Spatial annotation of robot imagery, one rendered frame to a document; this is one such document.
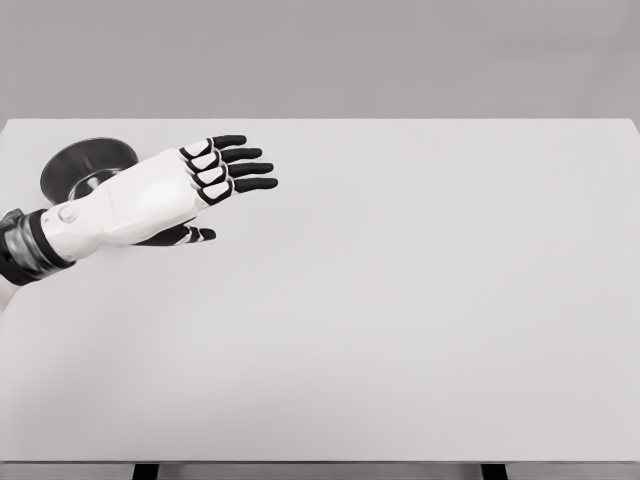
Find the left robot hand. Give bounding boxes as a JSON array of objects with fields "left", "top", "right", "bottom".
[{"left": 95, "top": 133, "right": 279, "bottom": 248}]

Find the dark metal pot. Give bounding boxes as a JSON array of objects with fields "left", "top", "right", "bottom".
[{"left": 40, "top": 137, "right": 140, "bottom": 205}]

